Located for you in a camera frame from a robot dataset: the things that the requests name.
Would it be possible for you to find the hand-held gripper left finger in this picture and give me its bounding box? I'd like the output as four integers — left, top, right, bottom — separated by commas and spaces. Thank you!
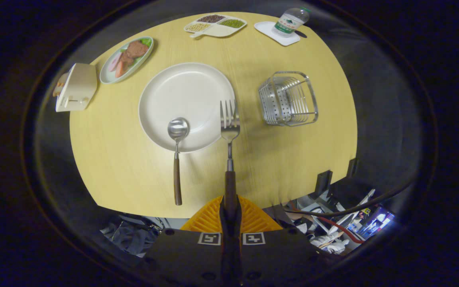
142, 195, 232, 284

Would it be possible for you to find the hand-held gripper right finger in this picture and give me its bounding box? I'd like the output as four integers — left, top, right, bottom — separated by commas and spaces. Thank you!
231, 195, 326, 284

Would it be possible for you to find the fork with wooden handle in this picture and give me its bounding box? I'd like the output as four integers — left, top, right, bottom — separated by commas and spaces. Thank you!
220, 99, 241, 218

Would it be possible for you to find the dark cloth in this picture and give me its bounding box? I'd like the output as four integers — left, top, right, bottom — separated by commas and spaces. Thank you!
100, 215, 162, 256

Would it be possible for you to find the large white round plate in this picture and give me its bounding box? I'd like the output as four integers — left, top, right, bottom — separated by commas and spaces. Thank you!
138, 62, 236, 153

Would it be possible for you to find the oval plate with food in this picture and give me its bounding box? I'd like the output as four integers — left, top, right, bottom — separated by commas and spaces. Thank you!
99, 36, 154, 85

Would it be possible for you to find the small white square tray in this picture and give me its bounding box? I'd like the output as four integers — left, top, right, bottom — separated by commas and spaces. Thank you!
253, 21, 301, 47

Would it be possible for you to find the divided white tray with beans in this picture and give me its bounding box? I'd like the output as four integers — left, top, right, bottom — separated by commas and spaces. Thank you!
184, 14, 248, 39

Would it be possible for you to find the cream plastic holder box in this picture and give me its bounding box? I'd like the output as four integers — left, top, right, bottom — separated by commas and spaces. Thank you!
53, 63, 98, 112

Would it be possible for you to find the clear plastic water bottle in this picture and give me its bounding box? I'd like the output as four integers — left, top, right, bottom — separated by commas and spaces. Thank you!
274, 6, 311, 38

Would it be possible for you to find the spoon with wooden handle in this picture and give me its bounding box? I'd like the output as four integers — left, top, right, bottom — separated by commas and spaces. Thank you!
167, 117, 190, 206

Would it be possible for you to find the red cable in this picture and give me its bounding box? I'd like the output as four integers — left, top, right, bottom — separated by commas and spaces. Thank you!
317, 216, 366, 244

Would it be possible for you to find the black cable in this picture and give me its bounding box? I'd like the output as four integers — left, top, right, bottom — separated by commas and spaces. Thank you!
283, 175, 419, 218

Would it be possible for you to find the metal wire cutlery basket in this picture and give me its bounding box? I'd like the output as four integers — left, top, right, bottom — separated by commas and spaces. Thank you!
258, 71, 319, 127

